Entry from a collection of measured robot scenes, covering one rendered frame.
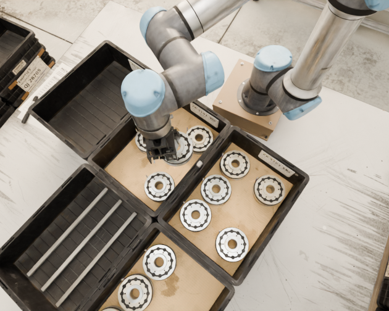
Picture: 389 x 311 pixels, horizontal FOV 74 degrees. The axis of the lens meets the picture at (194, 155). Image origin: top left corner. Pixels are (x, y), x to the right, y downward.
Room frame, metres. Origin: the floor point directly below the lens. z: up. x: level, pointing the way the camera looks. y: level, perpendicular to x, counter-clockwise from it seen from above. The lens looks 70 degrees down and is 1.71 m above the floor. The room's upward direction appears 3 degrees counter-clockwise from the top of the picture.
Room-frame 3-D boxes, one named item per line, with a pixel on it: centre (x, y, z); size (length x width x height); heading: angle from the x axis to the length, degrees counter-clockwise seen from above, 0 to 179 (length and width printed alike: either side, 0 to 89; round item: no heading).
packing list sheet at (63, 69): (0.68, 0.61, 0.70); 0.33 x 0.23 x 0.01; 149
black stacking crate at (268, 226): (0.14, -0.12, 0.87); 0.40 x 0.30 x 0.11; 139
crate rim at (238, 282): (0.14, -0.12, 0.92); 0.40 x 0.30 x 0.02; 139
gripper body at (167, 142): (0.26, 0.08, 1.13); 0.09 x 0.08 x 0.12; 6
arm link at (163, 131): (0.26, 0.08, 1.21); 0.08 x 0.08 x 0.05
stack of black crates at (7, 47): (1.10, 1.09, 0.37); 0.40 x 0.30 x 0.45; 149
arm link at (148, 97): (0.26, 0.08, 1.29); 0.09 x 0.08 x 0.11; 116
